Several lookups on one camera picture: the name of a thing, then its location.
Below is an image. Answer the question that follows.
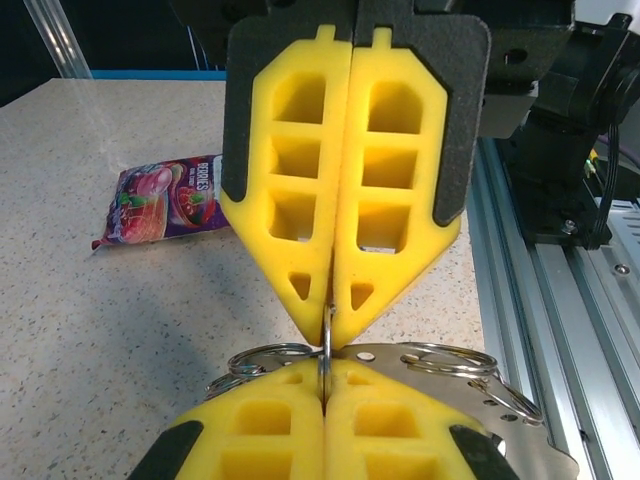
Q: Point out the steel perforated key plate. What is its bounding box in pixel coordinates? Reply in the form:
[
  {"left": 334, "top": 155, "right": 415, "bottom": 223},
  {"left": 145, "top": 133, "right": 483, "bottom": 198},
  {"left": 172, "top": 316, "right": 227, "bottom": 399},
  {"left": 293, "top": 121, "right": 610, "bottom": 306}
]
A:
[{"left": 339, "top": 342, "right": 581, "bottom": 480}]

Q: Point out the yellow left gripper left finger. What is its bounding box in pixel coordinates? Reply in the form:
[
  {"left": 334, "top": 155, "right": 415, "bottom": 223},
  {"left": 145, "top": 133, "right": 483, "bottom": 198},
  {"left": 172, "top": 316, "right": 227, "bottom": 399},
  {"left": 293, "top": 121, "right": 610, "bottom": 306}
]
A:
[{"left": 127, "top": 358, "right": 327, "bottom": 480}]

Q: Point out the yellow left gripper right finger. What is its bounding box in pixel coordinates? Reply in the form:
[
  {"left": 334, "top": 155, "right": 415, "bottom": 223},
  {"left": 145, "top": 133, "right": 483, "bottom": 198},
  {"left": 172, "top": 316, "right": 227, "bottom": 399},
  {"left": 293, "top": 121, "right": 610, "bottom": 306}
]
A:
[{"left": 323, "top": 358, "right": 521, "bottom": 480}]

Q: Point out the purple berry snack packet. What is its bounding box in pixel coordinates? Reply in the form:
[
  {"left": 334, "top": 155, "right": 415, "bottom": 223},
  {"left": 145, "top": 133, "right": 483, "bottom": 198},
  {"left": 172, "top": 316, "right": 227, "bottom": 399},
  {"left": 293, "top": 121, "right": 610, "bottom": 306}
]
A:
[{"left": 90, "top": 153, "right": 234, "bottom": 251}]

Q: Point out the black cable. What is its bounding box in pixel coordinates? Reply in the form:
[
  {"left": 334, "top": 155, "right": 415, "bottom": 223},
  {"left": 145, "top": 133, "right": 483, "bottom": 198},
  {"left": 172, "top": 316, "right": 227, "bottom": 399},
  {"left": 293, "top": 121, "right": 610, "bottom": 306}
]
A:
[{"left": 595, "top": 118, "right": 625, "bottom": 247}]

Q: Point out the aluminium frame post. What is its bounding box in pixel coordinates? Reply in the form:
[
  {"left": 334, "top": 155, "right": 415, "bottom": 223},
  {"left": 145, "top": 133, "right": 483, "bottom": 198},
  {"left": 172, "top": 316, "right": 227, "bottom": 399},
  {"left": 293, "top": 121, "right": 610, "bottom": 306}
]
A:
[{"left": 22, "top": 0, "right": 94, "bottom": 80}]

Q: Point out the aluminium mounting rail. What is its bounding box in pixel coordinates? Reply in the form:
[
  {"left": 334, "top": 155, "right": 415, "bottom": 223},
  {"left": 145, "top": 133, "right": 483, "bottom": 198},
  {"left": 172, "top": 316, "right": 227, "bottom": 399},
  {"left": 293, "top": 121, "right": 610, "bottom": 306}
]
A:
[{"left": 467, "top": 137, "right": 640, "bottom": 480}]

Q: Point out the silver split key ring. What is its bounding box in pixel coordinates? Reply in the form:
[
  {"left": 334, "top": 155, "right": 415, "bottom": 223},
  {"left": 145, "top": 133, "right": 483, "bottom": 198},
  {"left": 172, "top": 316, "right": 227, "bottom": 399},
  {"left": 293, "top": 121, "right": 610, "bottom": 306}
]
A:
[
  {"left": 317, "top": 299, "right": 337, "bottom": 401},
  {"left": 227, "top": 342, "right": 315, "bottom": 377},
  {"left": 477, "top": 377, "right": 545, "bottom": 427},
  {"left": 403, "top": 343, "right": 500, "bottom": 382}
]

